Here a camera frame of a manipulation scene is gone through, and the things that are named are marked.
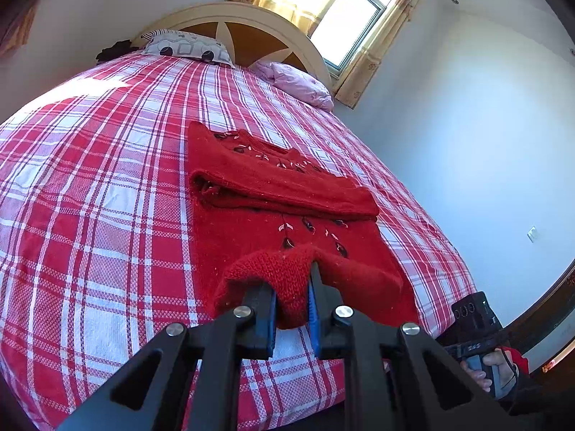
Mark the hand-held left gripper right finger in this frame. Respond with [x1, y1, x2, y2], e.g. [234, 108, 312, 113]
[308, 260, 517, 431]

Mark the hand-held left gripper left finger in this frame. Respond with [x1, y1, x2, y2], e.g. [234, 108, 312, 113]
[56, 278, 277, 431]

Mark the red knitted beaded sweater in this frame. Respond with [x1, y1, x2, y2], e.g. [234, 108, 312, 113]
[186, 120, 432, 337]

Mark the person's right forearm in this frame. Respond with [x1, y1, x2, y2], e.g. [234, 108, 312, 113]
[494, 346, 575, 418]

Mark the person's right hand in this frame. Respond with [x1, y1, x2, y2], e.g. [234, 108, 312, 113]
[460, 350, 518, 393]

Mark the red plaid bed sheet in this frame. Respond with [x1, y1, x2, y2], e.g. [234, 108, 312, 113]
[0, 51, 478, 431]

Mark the pink pillow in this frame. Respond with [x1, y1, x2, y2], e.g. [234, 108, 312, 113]
[248, 61, 335, 112]

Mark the narrow yellow curtain panel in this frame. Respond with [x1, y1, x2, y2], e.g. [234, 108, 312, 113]
[335, 0, 429, 111]

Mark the cream and wood headboard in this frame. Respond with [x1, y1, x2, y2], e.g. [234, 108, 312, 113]
[135, 2, 333, 91]

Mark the grey patterned pillow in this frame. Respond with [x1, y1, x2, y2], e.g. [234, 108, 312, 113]
[140, 29, 234, 67]

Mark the window behind headboard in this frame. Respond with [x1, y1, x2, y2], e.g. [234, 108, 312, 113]
[310, 0, 405, 73]

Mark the dark cloth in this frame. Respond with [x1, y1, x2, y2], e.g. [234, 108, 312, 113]
[95, 40, 135, 64]

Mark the yellow side window curtain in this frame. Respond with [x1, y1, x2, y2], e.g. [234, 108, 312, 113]
[0, 4, 37, 59]

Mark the wooden door frame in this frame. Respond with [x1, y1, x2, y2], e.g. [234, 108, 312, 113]
[494, 260, 575, 373]

